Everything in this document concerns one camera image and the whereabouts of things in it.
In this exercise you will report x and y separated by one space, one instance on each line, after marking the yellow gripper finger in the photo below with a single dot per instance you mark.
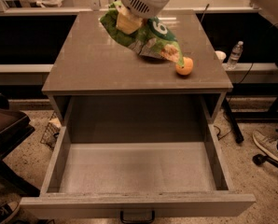
127 22

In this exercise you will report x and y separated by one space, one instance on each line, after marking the green rice chip bag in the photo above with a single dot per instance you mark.
154 39

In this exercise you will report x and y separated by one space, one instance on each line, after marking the grey drawer cabinet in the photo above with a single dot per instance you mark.
91 62

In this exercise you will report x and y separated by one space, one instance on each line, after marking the open grey top drawer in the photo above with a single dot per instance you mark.
137 154

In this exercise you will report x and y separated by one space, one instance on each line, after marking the orange fruit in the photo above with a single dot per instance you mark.
186 69

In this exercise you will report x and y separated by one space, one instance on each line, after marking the white paper cup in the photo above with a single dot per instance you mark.
221 55

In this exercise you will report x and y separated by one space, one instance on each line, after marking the clear plastic water bottle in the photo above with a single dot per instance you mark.
235 55

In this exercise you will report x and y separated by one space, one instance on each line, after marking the black office chair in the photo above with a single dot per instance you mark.
14 129

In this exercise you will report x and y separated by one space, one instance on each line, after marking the black table leg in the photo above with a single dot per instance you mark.
237 132

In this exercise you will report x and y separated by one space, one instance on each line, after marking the black chair caster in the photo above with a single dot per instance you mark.
259 159

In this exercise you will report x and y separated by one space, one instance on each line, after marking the grey sneaker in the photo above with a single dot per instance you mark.
266 144

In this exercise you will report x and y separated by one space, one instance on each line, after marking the black white sneaker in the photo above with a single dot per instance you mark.
8 211

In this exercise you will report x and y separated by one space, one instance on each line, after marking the wire mesh basket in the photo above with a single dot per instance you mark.
51 133

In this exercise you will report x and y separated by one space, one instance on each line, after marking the black drawer handle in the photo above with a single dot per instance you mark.
128 218

